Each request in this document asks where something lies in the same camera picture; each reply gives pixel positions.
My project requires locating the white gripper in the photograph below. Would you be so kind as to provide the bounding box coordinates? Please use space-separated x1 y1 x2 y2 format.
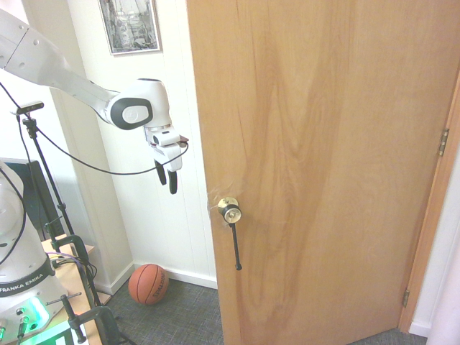
144 124 183 196

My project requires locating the brass door knob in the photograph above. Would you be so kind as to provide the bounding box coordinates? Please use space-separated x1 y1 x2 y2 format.
216 196 243 224

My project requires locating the wooden door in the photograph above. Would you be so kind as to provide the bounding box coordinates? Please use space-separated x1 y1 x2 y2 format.
186 0 460 345

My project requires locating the black rod on knob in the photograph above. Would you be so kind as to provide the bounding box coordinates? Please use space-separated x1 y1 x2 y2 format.
230 221 243 271

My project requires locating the orange Spalding basketball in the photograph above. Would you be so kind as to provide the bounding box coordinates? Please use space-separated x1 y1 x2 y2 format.
128 263 170 306

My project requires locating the black C-clamp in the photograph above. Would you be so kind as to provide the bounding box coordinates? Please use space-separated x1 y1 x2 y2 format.
45 293 121 345
44 216 94 274

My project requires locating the black computer monitor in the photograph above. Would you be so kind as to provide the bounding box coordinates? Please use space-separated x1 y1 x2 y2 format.
3 160 60 242

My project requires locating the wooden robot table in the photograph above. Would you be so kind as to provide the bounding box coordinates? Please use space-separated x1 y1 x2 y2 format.
40 234 113 345

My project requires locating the framed black and white picture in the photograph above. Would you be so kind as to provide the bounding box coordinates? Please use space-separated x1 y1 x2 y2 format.
97 0 163 56

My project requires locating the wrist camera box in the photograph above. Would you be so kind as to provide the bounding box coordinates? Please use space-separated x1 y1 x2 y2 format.
149 131 190 149

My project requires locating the black cable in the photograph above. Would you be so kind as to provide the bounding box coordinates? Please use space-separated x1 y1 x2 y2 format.
0 81 190 177

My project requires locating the black camera tripod stand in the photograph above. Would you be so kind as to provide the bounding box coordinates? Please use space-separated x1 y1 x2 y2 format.
22 114 137 345

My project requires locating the black stereo camera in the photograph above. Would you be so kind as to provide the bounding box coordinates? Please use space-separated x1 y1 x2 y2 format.
17 101 45 116

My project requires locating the wooden door frame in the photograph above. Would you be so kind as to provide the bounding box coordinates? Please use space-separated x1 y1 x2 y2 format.
397 73 460 334

